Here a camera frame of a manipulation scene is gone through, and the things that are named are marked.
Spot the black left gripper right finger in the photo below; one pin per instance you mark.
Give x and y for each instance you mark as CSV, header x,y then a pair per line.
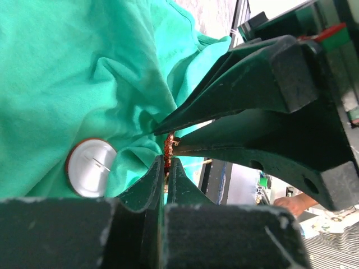
x,y
181,190

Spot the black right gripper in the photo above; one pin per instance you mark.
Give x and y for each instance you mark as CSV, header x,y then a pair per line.
x,y
333,26

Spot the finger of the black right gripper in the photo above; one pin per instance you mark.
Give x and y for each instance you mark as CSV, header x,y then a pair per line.
x,y
315,152
271,75

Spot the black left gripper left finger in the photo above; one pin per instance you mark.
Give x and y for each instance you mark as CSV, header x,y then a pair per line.
x,y
134,237

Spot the gold brooch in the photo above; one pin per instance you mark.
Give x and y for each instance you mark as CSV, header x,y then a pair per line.
x,y
169,142

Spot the green garment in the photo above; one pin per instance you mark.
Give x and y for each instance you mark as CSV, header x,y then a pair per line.
x,y
73,70

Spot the person's hand in background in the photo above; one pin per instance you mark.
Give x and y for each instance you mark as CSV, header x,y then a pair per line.
x,y
296,205

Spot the white round magnet disc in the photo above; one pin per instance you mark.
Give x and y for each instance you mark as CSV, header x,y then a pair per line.
x,y
88,165

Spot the person striped shirt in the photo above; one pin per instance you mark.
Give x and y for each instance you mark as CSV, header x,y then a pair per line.
x,y
334,250

